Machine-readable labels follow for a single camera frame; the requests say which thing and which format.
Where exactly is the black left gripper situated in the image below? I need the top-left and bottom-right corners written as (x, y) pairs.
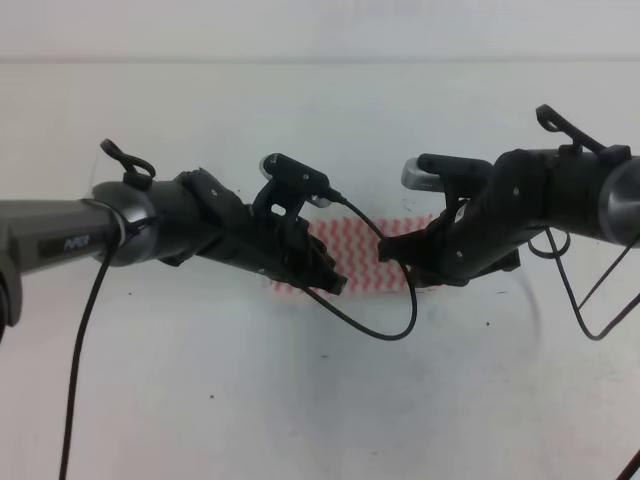
top-left (239, 204), bottom-right (348, 295)

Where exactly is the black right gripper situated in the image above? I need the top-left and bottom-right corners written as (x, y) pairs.
top-left (378, 194), bottom-right (520, 289)

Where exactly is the pink white wavy towel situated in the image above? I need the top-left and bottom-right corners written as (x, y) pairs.
top-left (268, 214), bottom-right (433, 298)

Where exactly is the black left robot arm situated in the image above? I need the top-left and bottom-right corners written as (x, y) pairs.
top-left (1, 169), bottom-right (347, 328)

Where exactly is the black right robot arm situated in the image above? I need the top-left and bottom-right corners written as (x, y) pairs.
top-left (378, 146), bottom-right (639, 286)

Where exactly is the black left camera cable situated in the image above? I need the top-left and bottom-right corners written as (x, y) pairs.
top-left (58, 139), bottom-right (419, 480)

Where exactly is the black camera cable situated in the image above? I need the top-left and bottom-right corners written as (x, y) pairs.
top-left (527, 103), bottom-right (640, 341)
top-left (58, 139), bottom-right (419, 480)

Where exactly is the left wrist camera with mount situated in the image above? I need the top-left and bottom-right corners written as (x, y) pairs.
top-left (253, 153), bottom-right (340, 216)

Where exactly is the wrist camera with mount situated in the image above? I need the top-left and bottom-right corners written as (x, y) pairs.
top-left (253, 153), bottom-right (340, 216)
top-left (401, 153), bottom-right (494, 212)

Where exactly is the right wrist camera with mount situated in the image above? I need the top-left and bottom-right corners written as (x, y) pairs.
top-left (401, 153), bottom-right (494, 212)

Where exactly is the black right camera cable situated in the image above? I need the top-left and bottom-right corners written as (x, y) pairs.
top-left (527, 103), bottom-right (640, 341)

